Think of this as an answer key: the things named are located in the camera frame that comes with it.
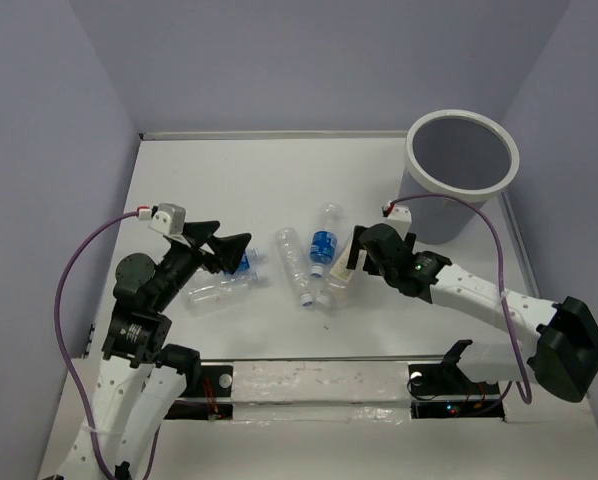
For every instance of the blue label plastic bottle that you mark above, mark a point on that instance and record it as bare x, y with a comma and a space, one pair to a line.
325, 239

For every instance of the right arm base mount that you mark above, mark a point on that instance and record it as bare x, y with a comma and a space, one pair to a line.
442, 391

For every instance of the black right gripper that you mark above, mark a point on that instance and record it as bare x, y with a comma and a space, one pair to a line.
356, 247

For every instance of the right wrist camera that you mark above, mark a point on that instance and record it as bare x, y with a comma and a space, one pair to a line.
395, 212

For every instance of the grey round bin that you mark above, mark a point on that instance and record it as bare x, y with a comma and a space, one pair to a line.
458, 160

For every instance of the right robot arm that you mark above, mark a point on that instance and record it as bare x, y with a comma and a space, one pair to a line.
554, 344

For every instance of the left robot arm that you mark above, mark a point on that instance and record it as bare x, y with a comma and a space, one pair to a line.
141, 375

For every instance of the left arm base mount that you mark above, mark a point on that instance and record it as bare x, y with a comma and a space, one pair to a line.
209, 399

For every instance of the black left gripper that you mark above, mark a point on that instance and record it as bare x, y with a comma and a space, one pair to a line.
228, 249

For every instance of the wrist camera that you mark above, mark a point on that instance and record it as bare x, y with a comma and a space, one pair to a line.
395, 212
168, 219

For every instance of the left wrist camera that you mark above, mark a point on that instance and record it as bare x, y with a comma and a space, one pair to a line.
168, 219

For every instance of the crushed clear plastic bottle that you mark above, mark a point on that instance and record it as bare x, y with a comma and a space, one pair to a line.
208, 293

